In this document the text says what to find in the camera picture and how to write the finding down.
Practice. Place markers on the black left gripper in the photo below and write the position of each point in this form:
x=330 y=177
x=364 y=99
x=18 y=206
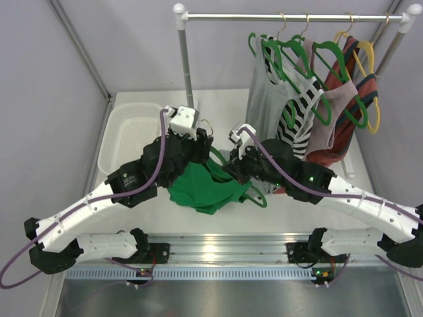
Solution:
x=203 y=145

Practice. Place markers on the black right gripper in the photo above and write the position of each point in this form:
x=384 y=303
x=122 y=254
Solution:
x=236 y=166

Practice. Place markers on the green tank top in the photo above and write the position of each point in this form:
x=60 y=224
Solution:
x=196 y=189

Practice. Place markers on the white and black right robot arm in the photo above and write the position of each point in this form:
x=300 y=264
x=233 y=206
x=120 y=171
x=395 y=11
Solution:
x=393 y=231

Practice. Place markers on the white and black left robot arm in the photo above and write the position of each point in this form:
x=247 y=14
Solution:
x=63 y=240

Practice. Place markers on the black white striped tank top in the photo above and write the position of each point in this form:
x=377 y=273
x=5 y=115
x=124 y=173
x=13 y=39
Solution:
x=278 y=105

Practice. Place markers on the grey tank top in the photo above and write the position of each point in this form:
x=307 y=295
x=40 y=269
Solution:
x=303 y=169

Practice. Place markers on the pink tank top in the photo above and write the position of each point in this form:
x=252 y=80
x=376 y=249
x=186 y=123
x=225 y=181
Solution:
x=319 y=107

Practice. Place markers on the green hanger with pink top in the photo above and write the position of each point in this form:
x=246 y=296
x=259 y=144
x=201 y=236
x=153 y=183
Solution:
x=340 y=72

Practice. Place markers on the rust red tank top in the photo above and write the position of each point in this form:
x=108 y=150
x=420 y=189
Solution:
x=367 y=90

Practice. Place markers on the white plastic basket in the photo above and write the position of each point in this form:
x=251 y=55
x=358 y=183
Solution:
x=129 y=128

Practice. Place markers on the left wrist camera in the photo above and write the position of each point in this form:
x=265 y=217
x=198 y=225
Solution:
x=183 y=121

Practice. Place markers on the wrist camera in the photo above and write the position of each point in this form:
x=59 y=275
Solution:
x=183 y=121
x=240 y=137

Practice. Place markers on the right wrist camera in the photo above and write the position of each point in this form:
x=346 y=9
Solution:
x=240 y=137

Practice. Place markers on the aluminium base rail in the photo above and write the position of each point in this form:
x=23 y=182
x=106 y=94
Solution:
x=218 y=249

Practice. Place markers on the grey slotted cable duct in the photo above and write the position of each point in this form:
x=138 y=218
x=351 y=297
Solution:
x=199 y=273

